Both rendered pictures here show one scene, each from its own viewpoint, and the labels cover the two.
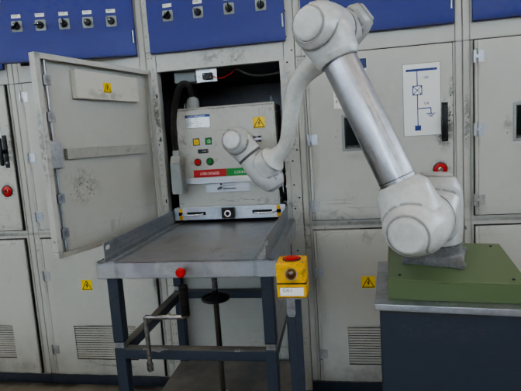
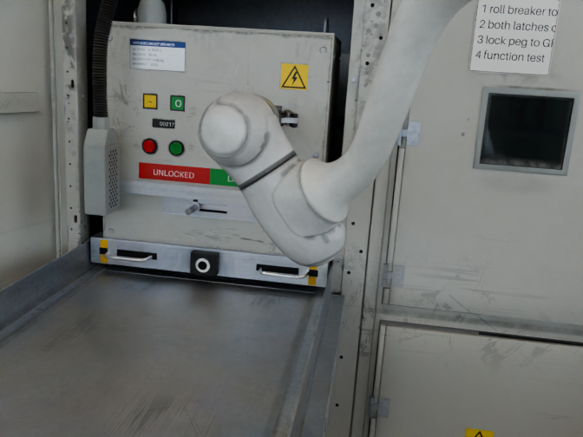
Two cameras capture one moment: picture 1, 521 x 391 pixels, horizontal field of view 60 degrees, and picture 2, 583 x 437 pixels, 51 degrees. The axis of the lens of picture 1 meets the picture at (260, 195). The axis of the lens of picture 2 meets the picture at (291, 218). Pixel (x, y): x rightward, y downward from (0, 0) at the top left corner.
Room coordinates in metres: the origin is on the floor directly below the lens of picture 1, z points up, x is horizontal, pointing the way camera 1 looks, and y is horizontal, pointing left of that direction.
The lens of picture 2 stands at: (0.81, 0.03, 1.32)
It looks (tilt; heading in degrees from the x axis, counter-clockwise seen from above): 14 degrees down; 357
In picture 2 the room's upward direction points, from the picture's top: 4 degrees clockwise
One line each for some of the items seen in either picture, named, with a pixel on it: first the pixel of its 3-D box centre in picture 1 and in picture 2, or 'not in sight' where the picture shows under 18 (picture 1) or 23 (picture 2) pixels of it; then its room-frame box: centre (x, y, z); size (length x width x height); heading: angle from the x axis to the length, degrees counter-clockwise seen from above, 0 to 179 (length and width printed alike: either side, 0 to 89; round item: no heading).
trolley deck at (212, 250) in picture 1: (211, 244); (152, 360); (1.77, 0.21, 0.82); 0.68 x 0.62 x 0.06; 170
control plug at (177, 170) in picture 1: (178, 174); (102, 170); (2.07, 0.37, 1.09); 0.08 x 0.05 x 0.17; 170
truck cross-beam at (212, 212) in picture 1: (229, 211); (209, 258); (2.12, 0.15, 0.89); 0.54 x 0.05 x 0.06; 80
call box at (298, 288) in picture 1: (292, 276); not in sight; (1.18, -0.07, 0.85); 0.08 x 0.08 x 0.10; 80
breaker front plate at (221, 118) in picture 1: (225, 158); (210, 146); (2.10, 0.15, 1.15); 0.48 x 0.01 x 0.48; 80
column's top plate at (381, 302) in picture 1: (448, 284); not in sight; (1.35, -0.57, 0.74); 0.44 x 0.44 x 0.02; 73
